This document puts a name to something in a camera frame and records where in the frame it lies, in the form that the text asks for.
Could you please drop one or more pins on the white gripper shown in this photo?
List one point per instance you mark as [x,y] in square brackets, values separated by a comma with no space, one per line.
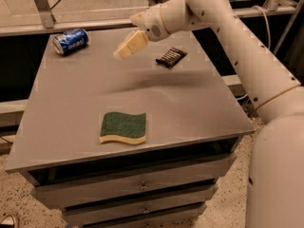
[151,23]

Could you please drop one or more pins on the shoe tip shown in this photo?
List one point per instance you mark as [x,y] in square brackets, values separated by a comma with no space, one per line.
[9,221]

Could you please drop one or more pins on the metal railing frame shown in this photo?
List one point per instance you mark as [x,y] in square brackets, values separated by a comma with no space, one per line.
[79,19]

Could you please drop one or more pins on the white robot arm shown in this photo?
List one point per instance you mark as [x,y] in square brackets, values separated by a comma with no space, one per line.
[275,194]

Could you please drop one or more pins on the grey drawer cabinet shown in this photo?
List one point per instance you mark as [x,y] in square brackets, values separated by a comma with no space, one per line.
[127,144]

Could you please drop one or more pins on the green yellow sponge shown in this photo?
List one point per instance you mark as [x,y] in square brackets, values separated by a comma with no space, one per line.
[123,128]

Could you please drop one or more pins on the black snack packet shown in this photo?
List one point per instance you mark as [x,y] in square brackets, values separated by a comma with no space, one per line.
[171,57]

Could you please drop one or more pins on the blue pepsi can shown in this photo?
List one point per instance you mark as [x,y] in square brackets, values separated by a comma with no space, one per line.
[70,41]

